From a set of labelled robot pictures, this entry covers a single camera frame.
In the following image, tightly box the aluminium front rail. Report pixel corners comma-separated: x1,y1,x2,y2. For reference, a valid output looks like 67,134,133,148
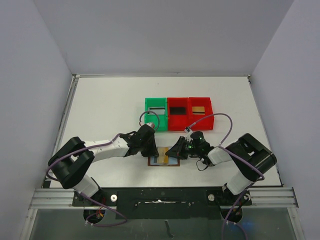
29,188,74,210

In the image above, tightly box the red bin right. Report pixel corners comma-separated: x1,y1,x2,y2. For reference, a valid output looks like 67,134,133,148
188,97,215,131

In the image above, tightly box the red bin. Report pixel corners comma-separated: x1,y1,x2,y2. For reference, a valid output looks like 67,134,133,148
188,97,215,131
167,97,190,132

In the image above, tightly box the brown leather card holder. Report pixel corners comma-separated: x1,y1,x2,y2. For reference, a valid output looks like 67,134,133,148
147,157,180,167

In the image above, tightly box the aluminium rail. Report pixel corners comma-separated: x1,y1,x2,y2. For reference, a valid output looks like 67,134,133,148
44,73,81,180
29,188,74,210

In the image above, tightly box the black card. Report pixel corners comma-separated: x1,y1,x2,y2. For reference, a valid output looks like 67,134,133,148
169,106,187,115

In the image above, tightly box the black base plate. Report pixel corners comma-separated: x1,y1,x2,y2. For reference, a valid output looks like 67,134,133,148
72,186,252,223

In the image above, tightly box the aluminium left rail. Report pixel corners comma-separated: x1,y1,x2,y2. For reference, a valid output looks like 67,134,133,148
44,73,81,180

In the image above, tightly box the green bin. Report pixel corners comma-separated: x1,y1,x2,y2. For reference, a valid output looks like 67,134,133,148
144,97,168,132

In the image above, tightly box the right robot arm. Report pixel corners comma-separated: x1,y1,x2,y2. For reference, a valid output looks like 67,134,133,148
165,131,277,205

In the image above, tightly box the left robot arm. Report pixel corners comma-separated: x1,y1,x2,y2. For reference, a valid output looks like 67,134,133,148
46,123,159,206

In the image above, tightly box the red bin middle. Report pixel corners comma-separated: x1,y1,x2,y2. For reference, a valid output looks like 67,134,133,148
167,97,190,132

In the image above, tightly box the gold card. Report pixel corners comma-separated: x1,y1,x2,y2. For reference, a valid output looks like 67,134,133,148
156,147,169,165
191,106,206,115

